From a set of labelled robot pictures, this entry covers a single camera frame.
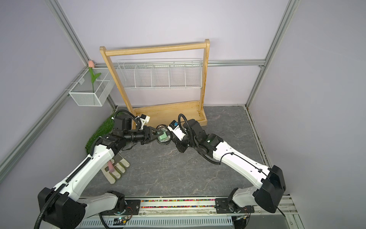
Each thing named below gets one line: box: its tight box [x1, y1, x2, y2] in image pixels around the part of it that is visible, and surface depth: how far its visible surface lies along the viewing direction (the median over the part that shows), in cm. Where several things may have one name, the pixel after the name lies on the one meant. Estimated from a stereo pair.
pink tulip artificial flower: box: [88, 60, 102, 93], surface depth 92 cm
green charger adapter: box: [159, 131, 168, 140], surface depth 73 cm
